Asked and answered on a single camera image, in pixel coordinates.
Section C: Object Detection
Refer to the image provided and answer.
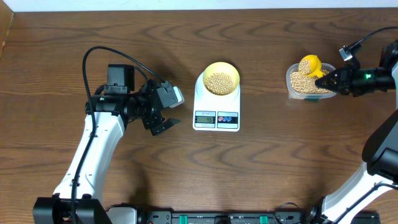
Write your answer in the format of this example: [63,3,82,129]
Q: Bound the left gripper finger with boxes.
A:
[156,82,184,108]
[150,118,180,136]

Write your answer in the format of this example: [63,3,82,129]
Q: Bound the soybeans in bowl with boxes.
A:
[204,73,235,95]

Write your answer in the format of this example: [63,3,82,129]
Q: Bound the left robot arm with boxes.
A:
[32,80,184,223]

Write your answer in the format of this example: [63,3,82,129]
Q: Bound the clear plastic bean container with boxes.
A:
[286,63,336,101]

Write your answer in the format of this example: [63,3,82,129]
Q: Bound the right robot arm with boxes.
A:
[306,41,397,223]

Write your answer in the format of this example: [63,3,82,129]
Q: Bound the soybeans in container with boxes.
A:
[290,72,331,94]

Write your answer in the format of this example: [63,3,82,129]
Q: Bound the pale yellow bowl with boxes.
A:
[203,62,240,90]

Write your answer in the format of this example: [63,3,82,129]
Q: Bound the soybeans in scoop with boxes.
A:
[298,59,312,75]

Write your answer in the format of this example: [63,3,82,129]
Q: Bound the yellow scoop cup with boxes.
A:
[303,55,325,78]

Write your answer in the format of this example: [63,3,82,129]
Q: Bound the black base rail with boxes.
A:
[105,205,382,224]

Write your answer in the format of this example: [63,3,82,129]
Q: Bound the green tape strip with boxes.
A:
[304,98,319,103]

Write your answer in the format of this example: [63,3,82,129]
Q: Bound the white digital kitchen scale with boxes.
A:
[192,72,241,132]

